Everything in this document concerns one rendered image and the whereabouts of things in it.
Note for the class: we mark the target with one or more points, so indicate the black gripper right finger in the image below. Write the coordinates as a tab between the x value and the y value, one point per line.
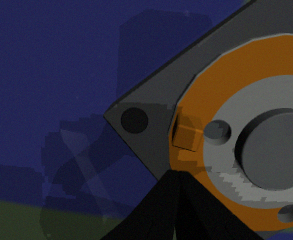
201	216

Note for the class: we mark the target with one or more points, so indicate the orange round plate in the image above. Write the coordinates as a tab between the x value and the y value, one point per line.
240	83

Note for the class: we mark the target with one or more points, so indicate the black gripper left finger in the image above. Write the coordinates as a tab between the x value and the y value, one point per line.
154	218

